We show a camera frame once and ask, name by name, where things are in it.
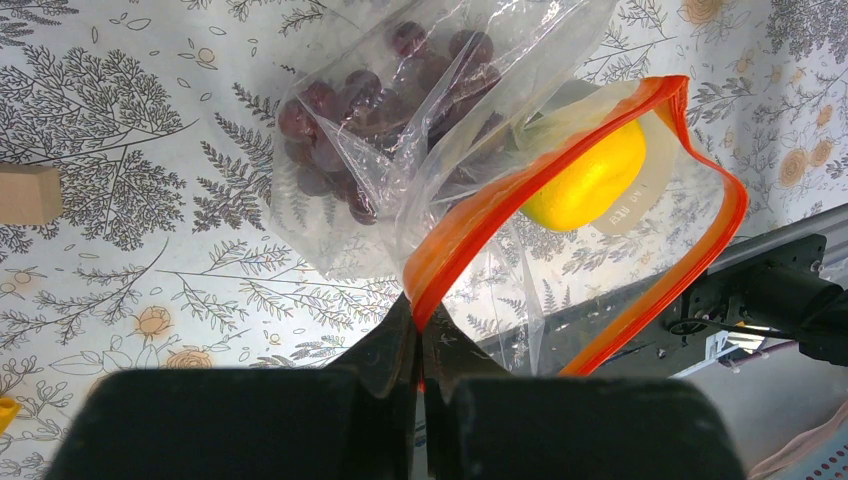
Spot clear zip bag orange zipper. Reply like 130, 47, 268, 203
268, 1, 748, 376

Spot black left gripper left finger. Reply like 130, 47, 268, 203
47, 297, 417, 479

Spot dark red toy grapes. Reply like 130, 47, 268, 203
278, 20, 500, 225

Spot tan wooden block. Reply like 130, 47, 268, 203
1, 163, 64, 225

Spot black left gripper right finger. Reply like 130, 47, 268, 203
421, 307, 745, 479

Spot small yellow toy brick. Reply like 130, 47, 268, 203
0, 397, 21, 434

